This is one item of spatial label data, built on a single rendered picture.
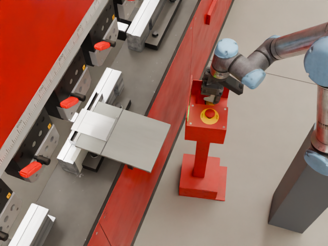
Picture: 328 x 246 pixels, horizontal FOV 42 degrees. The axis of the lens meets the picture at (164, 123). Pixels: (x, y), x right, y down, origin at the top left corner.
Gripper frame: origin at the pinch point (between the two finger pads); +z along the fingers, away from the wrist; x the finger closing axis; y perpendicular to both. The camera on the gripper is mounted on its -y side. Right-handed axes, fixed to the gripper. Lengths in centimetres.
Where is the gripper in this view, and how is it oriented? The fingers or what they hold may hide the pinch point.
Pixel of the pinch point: (215, 101)
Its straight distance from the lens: 176.5
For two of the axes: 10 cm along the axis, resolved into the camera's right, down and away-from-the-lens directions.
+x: -1.4, 8.6, -4.9
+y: -9.9, -1.5, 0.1
